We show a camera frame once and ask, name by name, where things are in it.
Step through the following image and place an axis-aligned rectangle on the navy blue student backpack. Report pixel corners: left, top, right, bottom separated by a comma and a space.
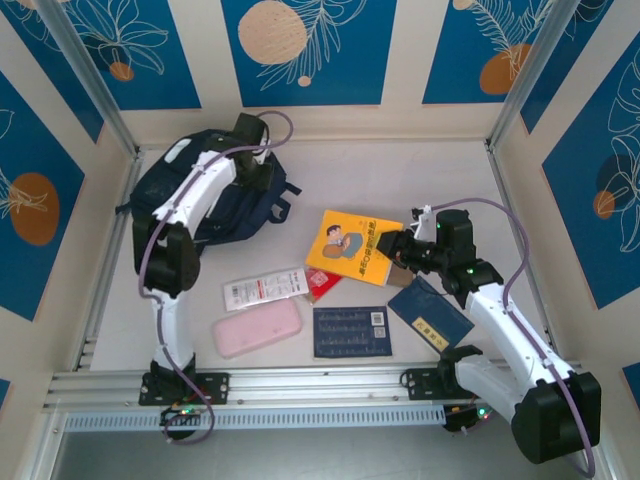
115, 128, 303, 246

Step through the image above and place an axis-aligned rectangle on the yellow cartoon book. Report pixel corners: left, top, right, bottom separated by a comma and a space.
304, 209, 405, 289

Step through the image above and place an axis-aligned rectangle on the dark blue yellow-label book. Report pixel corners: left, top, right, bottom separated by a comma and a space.
387, 276, 475, 352

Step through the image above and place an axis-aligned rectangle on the red packet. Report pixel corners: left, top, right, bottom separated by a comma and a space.
302, 268, 345, 305

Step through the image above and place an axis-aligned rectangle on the dark blue QR code notebook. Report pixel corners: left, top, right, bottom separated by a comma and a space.
313, 307, 395, 360

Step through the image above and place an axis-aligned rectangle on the white clear stationery pack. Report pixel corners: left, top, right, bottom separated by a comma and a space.
223, 268, 310, 312

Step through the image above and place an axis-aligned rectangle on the pink pencil case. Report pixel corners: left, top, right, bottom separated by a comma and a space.
212, 298, 304, 359

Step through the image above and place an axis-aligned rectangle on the control board with LEDs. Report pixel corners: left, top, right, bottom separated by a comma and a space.
442, 402, 496, 435
158, 403, 205, 427

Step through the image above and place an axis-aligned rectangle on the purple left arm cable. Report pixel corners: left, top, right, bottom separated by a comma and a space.
137, 110, 295, 446

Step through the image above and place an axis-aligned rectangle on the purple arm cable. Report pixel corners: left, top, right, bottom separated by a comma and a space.
432, 197, 597, 479
137, 110, 295, 446

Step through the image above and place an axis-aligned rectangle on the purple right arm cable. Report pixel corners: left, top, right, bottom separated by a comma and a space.
432, 197, 597, 479

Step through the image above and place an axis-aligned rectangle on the aluminium side rail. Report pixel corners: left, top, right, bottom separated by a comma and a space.
487, 142, 559, 360
73, 148, 145, 372

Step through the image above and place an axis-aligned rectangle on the blue floral wall poster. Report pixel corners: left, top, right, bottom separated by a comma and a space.
519, 0, 640, 135
0, 72, 86, 321
54, 0, 202, 112
542, 47, 640, 310
422, 0, 556, 105
221, 0, 399, 108
0, 0, 105, 145

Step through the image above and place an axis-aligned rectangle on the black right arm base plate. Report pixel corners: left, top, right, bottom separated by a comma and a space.
403, 367, 499, 401

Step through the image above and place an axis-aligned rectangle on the aluminium mounting rail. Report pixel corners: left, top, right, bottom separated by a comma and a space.
42, 364, 594, 412

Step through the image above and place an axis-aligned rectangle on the aluminium frame post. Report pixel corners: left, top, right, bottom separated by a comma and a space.
487, 0, 614, 154
37, 0, 144, 161

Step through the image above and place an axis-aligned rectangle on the grey slotted cable duct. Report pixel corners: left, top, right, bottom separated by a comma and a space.
62, 405, 449, 432

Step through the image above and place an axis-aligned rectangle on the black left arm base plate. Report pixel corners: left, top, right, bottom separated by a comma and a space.
138, 370, 231, 407

